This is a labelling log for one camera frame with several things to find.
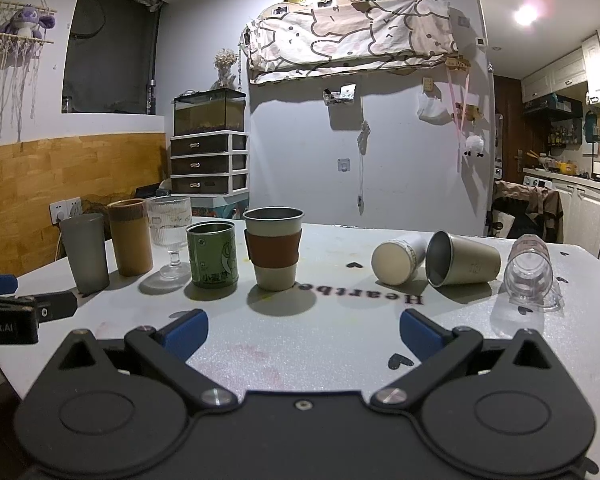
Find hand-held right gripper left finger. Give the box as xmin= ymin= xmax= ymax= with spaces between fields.
xmin=50 ymin=309 xmax=238 ymax=407

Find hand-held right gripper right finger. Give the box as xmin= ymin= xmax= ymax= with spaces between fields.
xmin=370 ymin=309 xmax=556 ymax=407

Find grey frosted plastic cup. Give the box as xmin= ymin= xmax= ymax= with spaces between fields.
xmin=60 ymin=213 xmax=110 ymax=294

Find white cylindrical cup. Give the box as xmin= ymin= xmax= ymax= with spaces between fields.
xmin=371 ymin=232 xmax=429 ymax=286

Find plain metal cup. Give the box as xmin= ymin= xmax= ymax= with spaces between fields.
xmin=425 ymin=230 xmax=502 ymax=288

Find brown bamboo cup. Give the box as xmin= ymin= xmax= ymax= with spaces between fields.
xmin=106 ymin=199 xmax=154 ymax=277

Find metal cup with brown sleeve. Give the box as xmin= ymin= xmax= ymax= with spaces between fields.
xmin=242 ymin=207 xmax=304 ymax=292

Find clear glass cup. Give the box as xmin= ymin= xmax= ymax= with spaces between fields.
xmin=502 ymin=234 xmax=566 ymax=313

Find green tin can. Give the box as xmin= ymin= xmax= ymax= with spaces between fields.
xmin=186 ymin=221 xmax=239 ymax=288

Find ribbed glass goblet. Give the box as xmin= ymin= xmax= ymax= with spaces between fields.
xmin=147 ymin=196 xmax=193 ymax=281

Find teal patterned box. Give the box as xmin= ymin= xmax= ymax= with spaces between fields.
xmin=190 ymin=193 xmax=249 ymax=222

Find chair with brown jacket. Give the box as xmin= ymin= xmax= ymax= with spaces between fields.
xmin=487 ymin=180 xmax=565 ymax=243

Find white plastic drawer unit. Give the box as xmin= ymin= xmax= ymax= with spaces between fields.
xmin=169 ymin=131 xmax=250 ymax=196

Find white washing machine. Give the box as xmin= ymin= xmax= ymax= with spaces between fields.
xmin=522 ymin=174 xmax=556 ymax=197

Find white lower kitchen cabinet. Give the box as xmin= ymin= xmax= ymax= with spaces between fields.
xmin=550 ymin=179 xmax=600 ymax=261

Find glass fish tank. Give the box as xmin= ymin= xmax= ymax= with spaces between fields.
xmin=173 ymin=88 xmax=247 ymax=137

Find white hanging pouch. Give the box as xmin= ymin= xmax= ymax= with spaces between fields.
xmin=417 ymin=92 xmax=454 ymax=124

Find brown wooden door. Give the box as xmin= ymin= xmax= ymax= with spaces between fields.
xmin=494 ymin=76 xmax=526 ymax=184

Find pink ribbon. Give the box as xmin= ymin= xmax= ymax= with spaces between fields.
xmin=447 ymin=66 xmax=474 ymax=162

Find macrame hanging shelf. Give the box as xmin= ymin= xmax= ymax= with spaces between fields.
xmin=0 ymin=0 xmax=59 ymax=146

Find dark window alcove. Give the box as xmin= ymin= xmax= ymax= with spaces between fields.
xmin=61 ymin=0 xmax=164 ymax=116

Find purple plush toy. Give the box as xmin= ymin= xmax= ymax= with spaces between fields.
xmin=0 ymin=4 xmax=57 ymax=39

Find dried flower bouquet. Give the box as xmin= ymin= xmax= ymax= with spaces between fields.
xmin=213 ymin=48 xmax=239 ymax=90

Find white upper kitchen cabinets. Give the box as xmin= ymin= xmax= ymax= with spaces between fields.
xmin=521 ymin=32 xmax=600 ymax=106

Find printed cartoon cloth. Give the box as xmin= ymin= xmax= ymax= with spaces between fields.
xmin=242 ymin=0 xmax=459 ymax=85

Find round ceiling light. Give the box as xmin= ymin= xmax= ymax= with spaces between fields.
xmin=513 ymin=2 xmax=540 ymax=26

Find white hanging cable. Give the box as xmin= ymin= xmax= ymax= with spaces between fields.
xmin=355 ymin=120 xmax=372 ymax=215

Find small wall holder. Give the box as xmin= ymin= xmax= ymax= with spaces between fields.
xmin=322 ymin=85 xmax=356 ymax=106

